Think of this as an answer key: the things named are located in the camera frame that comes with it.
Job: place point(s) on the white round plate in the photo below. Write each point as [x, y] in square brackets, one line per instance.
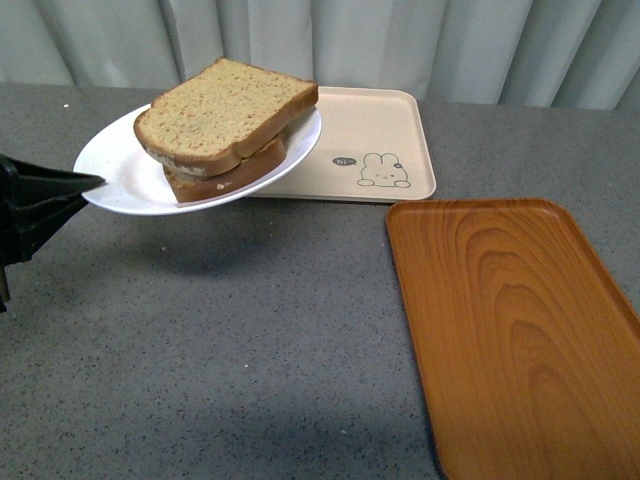
[135, 183]

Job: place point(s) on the wooden brown tray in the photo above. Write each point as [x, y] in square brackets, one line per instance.
[527, 349]

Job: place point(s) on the grey-white curtain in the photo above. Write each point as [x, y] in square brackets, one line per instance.
[579, 54]

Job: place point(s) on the beige rabbit tray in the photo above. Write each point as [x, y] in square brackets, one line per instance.
[372, 148]

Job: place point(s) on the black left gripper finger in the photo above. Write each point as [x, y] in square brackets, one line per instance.
[36, 178]
[37, 223]

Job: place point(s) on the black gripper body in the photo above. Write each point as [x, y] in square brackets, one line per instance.
[11, 252]

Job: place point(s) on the bread slice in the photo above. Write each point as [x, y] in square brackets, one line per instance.
[208, 124]
[188, 188]

